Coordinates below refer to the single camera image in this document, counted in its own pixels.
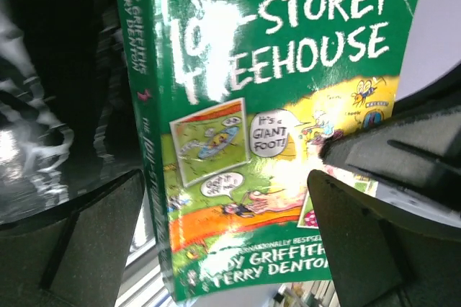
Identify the black marble pattern mat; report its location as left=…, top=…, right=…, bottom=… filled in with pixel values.
left=1, top=0, right=141, bottom=224

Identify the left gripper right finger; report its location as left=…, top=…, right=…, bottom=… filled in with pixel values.
left=307, top=170, right=460, bottom=306

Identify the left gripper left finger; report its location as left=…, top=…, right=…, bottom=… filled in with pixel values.
left=1, top=170, right=145, bottom=306

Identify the dark green 104-Storey Treehouse book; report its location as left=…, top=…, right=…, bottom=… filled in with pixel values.
left=117, top=0, right=418, bottom=302

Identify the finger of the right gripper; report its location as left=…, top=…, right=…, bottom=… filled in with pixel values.
left=318, top=68, right=460, bottom=210

